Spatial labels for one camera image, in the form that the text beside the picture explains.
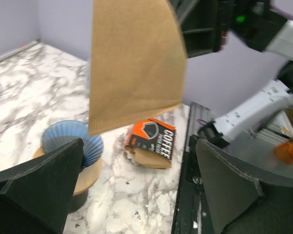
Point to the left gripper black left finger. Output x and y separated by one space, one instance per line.
35 196

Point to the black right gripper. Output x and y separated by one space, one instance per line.
204 24

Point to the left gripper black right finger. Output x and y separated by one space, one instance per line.
251 193

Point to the brown paper coffee filter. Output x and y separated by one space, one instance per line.
138 63

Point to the blue ribbed dripper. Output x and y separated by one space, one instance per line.
63 132

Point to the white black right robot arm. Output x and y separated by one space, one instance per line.
240 56

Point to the orange coffee filter box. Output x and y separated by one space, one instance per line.
151 143

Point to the red and black carafe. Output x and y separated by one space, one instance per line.
78 200

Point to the amber glass carafe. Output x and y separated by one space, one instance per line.
284 152

